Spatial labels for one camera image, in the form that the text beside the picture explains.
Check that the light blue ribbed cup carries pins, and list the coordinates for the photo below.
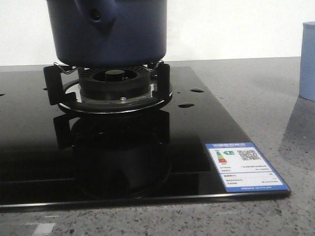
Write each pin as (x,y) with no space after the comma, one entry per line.
(307,64)

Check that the right burner with pot support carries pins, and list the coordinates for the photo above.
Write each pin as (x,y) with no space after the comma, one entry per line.
(108,90)

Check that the dark blue cooking pot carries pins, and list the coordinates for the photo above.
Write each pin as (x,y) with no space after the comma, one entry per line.
(104,33)

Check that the black glass gas stove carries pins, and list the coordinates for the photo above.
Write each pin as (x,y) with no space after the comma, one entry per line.
(49,159)

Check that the blue energy label sticker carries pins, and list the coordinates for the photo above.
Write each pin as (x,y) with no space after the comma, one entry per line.
(242,168)

